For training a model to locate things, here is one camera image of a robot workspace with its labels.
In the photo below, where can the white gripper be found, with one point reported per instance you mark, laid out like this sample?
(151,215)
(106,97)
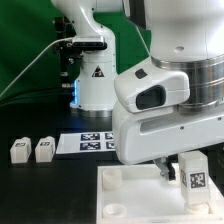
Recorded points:
(159,133)

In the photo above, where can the white square tabletop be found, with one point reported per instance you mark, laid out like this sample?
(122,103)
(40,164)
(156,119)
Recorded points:
(140,195)

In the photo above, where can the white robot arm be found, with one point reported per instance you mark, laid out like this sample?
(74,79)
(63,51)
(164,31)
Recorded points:
(186,35)

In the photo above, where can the white marker base sheet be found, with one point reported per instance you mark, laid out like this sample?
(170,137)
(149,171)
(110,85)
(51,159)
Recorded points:
(85,142)

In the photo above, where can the black camera stand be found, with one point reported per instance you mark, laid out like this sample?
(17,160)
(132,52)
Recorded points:
(67,55)

